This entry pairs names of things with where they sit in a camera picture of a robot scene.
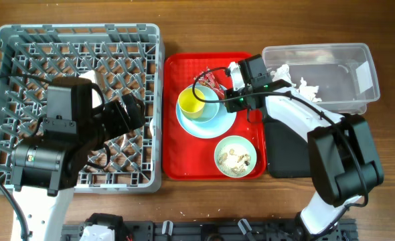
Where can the black plastic bin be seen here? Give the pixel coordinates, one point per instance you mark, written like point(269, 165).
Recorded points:
point(286, 152)

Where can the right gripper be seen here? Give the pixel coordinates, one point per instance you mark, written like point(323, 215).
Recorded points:
point(232, 106)

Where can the yellow plastic cup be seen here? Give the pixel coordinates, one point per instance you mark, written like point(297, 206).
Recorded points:
point(190, 106)

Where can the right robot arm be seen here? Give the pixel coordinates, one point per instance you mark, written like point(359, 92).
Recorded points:
point(344, 163)

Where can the white tissue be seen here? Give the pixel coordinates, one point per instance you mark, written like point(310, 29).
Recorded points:
point(282, 73)
point(309, 92)

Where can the red plastic tray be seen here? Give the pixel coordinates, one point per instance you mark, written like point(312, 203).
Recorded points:
point(185, 157)

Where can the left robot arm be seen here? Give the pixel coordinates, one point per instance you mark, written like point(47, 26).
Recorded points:
point(46, 167)

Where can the rice and peanut shell waste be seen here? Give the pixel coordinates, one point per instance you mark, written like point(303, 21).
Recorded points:
point(234, 159)

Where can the light blue small bowl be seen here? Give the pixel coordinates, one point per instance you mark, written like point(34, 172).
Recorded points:
point(210, 109)

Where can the white plastic spoon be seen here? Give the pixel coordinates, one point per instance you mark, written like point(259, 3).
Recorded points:
point(151, 127)

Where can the red snack wrapper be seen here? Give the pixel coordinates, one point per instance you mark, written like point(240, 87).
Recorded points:
point(209, 80)

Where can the clear plastic bin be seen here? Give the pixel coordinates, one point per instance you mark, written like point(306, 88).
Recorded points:
point(345, 73)

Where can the light blue plate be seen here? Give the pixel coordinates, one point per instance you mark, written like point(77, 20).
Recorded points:
point(220, 124)

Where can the grey dishwasher rack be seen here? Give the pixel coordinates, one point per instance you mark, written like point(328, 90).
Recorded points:
point(129, 56)

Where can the mint green bowl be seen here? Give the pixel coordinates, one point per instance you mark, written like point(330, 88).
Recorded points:
point(235, 139)

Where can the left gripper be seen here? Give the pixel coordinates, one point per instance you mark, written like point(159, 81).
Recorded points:
point(120, 125)

